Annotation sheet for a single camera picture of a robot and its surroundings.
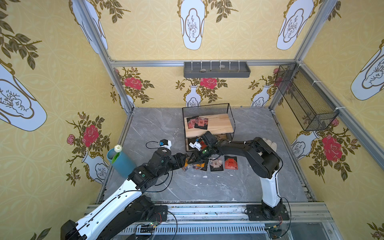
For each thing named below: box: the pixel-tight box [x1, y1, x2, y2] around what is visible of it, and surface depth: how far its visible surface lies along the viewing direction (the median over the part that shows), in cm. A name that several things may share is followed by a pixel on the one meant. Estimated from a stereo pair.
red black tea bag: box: [224, 155, 238, 170], surface depth 93 cm
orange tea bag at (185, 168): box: [182, 158, 189, 172], surface depth 89 cm
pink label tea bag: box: [186, 116, 209, 130], surface depth 92 cm
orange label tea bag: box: [192, 162, 205, 170], surface depth 92 cm
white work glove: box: [262, 137, 277, 152], surface depth 100 cm
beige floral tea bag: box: [209, 157, 224, 172], surface depth 92 cm
